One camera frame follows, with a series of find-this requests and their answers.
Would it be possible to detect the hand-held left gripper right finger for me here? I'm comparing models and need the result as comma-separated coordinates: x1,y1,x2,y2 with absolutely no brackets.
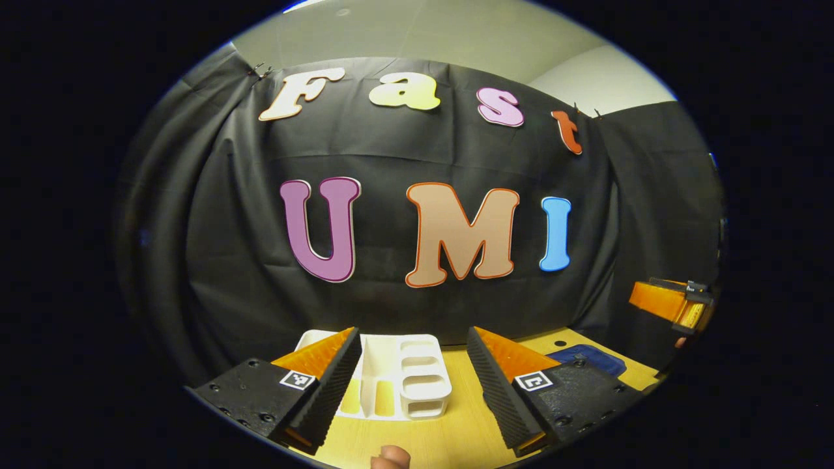
466,326,646,458

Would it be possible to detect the blue schoolbag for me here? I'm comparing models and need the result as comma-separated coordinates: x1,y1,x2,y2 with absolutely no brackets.
546,344,627,378

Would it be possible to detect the black backdrop cloth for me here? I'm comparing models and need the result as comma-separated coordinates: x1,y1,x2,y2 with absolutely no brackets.
114,42,725,385

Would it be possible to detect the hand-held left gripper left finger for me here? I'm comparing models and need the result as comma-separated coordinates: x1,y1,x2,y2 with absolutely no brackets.
186,326,363,457

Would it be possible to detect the white bookshelf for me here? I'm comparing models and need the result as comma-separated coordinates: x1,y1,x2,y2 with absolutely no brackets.
295,329,453,421

